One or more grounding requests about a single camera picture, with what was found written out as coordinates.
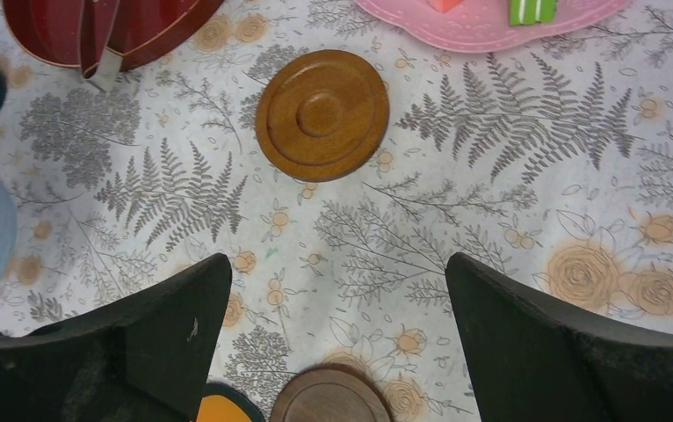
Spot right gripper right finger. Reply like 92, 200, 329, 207
445, 252, 673, 421

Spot white cat-paw food tongs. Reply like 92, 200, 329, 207
86, 47, 123, 92

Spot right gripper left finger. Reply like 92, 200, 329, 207
0, 254, 232, 421

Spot pink three-tier cake stand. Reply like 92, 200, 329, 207
356, 0, 631, 53

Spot light brown wooden coaster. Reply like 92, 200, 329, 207
255, 49, 389, 183

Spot green layered cake slice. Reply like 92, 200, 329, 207
508, 0, 558, 26

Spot dark brown wooden coaster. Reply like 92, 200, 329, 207
269, 365, 393, 422

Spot orange face black coaster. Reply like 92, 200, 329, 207
196, 382, 265, 422

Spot dark red round tray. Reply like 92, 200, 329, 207
2, 0, 223, 79

